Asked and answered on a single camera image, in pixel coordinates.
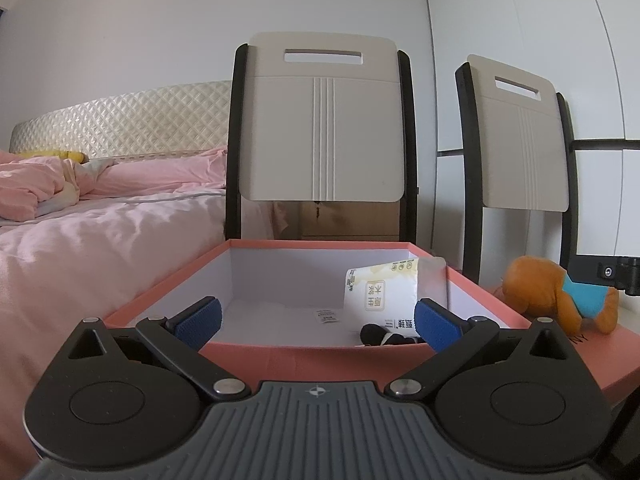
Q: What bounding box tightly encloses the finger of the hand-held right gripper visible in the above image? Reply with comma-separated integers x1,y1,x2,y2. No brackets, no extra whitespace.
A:
570,255,640,297

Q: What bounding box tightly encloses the wooden nightstand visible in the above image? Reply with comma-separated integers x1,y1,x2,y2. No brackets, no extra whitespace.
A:
272,200,401,241

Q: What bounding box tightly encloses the crumpled pink blanket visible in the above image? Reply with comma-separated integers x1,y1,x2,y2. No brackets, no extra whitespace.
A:
0,152,83,222

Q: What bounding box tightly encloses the pink pillow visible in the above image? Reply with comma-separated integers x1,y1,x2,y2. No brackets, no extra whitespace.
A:
82,146,229,198

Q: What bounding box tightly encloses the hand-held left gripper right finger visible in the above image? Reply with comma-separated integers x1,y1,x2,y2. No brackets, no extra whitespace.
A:
385,298,571,402

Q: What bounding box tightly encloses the orange plush toy blue shirt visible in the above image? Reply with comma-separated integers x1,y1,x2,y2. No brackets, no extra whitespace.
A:
500,255,621,336

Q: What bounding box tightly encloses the white wardrobe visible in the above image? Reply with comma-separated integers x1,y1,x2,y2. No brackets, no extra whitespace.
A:
420,0,640,311

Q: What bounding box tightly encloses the pink bed sheet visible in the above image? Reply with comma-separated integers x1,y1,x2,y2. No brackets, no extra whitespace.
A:
0,187,231,480

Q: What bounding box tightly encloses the black white plush toy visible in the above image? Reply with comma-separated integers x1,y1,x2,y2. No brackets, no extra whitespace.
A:
360,324,427,349

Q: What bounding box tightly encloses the pink cardboard box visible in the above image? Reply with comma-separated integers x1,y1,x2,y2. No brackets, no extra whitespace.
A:
102,239,533,386

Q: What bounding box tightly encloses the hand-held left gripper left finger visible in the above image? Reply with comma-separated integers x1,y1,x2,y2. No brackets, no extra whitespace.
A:
66,297,252,402

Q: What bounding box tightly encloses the white yellow tissue packet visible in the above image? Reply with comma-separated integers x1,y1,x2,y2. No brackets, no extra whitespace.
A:
344,257,420,343

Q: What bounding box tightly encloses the yellow pillow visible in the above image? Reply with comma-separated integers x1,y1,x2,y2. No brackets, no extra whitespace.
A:
20,148,86,164

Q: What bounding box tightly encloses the cream quilted headboard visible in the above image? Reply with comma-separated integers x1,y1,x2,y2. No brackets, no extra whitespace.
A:
9,80,233,158

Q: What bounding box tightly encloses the white chair black frame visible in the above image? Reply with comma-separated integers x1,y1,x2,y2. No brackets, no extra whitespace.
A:
454,54,578,286
223,31,418,253

